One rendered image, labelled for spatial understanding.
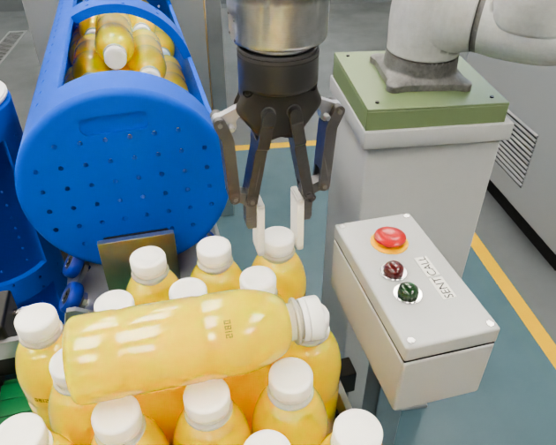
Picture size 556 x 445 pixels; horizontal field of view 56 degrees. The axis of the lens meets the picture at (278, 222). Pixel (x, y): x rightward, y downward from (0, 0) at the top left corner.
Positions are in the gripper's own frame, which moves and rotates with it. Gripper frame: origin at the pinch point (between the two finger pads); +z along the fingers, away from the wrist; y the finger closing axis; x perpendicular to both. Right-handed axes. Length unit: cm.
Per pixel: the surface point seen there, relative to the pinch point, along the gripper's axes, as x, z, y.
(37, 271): -63, 51, 44
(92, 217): -17.4, 7.4, 22.0
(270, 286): 7.8, 2.0, 2.9
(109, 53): -50, -4, 17
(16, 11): -553, 110, 123
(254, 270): 5.1, 2.0, 3.9
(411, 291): 12.6, 1.7, -10.6
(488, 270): -91, 113, -116
